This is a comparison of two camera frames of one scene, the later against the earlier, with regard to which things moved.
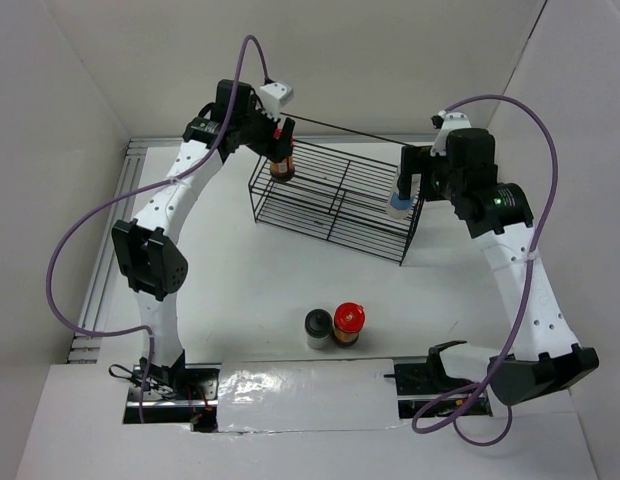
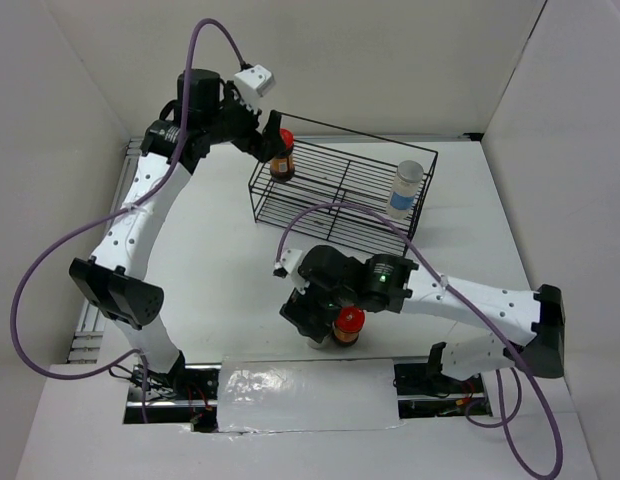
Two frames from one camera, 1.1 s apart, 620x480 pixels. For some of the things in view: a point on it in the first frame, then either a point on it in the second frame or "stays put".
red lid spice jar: (282, 171) stays put
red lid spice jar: (349, 318) stays put
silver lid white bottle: (401, 207) stays put
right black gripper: (418, 159) to (297, 308)
